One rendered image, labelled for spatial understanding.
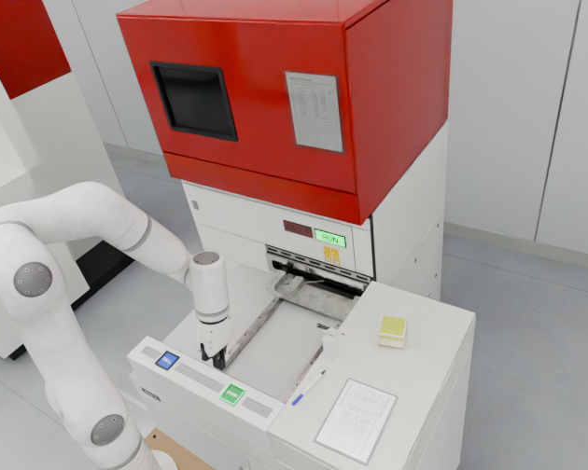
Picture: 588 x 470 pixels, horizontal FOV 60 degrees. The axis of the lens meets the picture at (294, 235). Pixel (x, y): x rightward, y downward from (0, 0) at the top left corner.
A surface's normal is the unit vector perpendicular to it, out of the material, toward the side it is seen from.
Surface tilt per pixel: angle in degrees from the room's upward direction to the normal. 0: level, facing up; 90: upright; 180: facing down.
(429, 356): 0
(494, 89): 90
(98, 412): 63
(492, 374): 0
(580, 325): 0
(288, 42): 90
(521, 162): 90
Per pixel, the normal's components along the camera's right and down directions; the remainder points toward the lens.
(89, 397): 0.51, -0.04
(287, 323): -0.15, -0.78
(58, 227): -0.12, 0.69
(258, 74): -0.54, 0.58
